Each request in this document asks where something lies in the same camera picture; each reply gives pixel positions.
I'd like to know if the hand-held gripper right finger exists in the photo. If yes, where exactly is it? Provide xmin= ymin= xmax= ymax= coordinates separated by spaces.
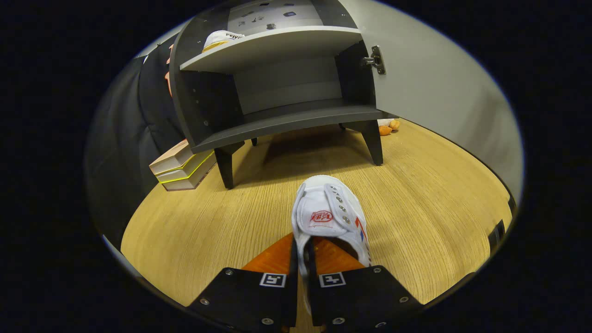
xmin=307 ymin=236 xmax=424 ymax=333

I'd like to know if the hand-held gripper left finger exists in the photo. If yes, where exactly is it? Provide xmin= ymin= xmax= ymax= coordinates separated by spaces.
xmin=187 ymin=233 xmax=300 ymax=333

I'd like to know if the white canvas shoe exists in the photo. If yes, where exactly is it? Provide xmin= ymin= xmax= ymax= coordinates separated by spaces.
xmin=202 ymin=30 xmax=246 ymax=54
xmin=291 ymin=175 xmax=373 ymax=315

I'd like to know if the dark grey shoe cabinet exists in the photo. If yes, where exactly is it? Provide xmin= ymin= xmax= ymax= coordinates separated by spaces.
xmin=169 ymin=0 xmax=398 ymax=190

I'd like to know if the metal door hinge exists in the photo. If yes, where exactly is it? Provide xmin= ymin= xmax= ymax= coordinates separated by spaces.
xmin=362 ymin=45 xmax=387 ymax=75

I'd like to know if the beige book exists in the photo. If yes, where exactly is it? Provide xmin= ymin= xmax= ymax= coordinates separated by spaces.
xmin=162 ymin=162 xmax=218 ymax=191

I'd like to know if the yellow edged book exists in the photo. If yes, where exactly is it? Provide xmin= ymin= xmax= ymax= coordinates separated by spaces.
xmin=155 ymin=150 xmax=216 ymax=184

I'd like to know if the white and orange plush toy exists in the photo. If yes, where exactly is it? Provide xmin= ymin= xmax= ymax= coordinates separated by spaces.
xmin=377 ymin=119 xmax=401 ymax=136

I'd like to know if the small dark object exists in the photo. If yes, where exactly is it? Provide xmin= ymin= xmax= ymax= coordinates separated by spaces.
xmin=488 ymin=219 xmax=506 ymax=253

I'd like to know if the black backdrop cloth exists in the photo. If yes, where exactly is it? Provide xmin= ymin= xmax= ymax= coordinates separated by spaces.
xmin=86 ymin=44 xmax=185 ymax=250

